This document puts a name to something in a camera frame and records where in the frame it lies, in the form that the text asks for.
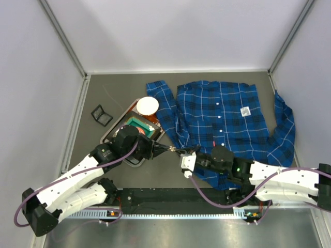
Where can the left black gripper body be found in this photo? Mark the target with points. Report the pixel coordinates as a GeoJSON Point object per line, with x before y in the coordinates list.
{"type": "Point", "coordinates": [151, 149]}

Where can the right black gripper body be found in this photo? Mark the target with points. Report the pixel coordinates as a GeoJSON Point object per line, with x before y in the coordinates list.
{"type": "Point", "coordinates": [197, 157]}

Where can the blue plaid shirt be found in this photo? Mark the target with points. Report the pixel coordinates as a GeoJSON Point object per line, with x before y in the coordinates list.
{"type": "Point", "coordinates": [208, 114]}

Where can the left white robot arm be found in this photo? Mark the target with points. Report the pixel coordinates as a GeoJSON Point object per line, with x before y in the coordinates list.
{"type": "Point", "coordinates": [84, 186]}

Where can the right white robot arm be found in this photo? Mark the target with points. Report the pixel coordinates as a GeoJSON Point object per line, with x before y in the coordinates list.
{"type": "Point", "coordinates": [259, 182]}

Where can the red patterned round plate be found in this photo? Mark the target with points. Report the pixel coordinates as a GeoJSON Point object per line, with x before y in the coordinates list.
{"type": "Point", "coordinates": [141, 130]}

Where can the green square dish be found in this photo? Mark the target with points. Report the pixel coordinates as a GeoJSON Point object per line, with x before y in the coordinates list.
{"type": "Point", "coordinates": [134, 121]}

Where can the small black open case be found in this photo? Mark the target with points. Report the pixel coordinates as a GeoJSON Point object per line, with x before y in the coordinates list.
{"type": "Point", "coordinates": [100, 116]}

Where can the metal tray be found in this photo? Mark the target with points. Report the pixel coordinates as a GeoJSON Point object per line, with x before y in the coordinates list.
{"type": "Point", "coordinates": [132, 112]}

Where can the orange cup white lid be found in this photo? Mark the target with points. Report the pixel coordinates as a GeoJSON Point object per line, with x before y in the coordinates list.
{"type": "Point", "coordinates": [147, 107]}

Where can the white shirt label tag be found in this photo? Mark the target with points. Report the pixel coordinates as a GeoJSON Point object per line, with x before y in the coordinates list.
{"type": "Point", "coordinates": [245, 111]}

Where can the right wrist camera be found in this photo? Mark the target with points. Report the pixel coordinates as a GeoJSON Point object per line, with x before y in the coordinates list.
{"type": "Point", "coordinates": [187, 164]}

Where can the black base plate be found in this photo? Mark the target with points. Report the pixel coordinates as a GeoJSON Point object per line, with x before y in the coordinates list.
{"type": "Point", "coordinates": [137, 196]}

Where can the grey slotted cable duct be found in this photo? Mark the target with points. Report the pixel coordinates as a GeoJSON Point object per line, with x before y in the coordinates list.
{"type": "Point", "coordinates": [105, 214]}

